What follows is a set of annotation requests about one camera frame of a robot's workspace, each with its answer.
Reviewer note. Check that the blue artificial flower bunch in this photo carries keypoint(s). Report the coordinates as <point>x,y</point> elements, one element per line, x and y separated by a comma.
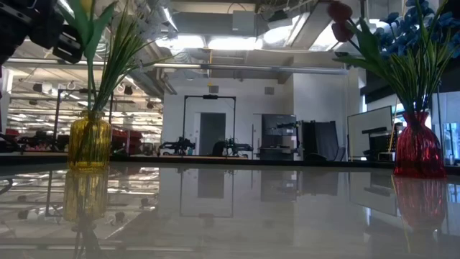
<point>406,32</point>

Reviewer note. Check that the square grey wall vent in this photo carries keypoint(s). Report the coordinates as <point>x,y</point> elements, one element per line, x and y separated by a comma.
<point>213,89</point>
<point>269,90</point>

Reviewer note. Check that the red ribbed glass vase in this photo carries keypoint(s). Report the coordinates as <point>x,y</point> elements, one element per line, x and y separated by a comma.
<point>418,151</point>

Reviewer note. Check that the white flowers with green stems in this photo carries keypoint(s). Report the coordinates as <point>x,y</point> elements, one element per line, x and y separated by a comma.
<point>143,77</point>

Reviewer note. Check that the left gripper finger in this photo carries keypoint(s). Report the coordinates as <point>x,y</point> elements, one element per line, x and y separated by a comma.
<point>68,45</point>

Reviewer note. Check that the grey door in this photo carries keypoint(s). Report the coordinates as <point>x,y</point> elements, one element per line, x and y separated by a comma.
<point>212,126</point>

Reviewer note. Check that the red storage bins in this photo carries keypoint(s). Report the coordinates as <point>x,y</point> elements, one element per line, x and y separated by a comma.
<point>130,138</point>

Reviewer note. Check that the black tripod stand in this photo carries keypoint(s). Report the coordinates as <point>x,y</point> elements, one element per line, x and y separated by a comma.
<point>439,108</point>

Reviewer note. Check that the small silver ventilation duct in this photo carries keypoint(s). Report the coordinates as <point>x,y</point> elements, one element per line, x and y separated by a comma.
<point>161,14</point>

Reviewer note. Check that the grey ceiling box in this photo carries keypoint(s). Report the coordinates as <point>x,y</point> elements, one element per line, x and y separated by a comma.
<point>243,21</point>

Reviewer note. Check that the black standing panel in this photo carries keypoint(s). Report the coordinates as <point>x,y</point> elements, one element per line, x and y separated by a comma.
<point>320,138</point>

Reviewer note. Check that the yellow ribbed glass vase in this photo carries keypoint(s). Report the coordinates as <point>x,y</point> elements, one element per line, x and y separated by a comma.
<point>89,144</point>

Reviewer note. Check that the white board with dark frame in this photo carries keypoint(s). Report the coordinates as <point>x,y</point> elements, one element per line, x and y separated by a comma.
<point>366,120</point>

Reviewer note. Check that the black background robot arm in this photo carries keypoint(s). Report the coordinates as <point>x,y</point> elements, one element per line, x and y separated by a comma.
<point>239,147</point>
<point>178,146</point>

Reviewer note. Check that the black metal camera frame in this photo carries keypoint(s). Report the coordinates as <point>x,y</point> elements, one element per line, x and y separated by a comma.
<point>183,122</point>
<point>104,91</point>

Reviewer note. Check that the dark red artificial tulip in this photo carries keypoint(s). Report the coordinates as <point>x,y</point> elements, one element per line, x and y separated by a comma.
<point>341,32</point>
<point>339,11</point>

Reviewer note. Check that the black office chair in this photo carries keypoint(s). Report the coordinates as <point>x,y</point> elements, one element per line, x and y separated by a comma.
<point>218,148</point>

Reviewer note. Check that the black monitor screen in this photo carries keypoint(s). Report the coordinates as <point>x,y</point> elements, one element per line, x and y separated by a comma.
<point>278,124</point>

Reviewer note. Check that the long grey ceiling pipe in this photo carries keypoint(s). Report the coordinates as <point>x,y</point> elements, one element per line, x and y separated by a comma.
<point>233,67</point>

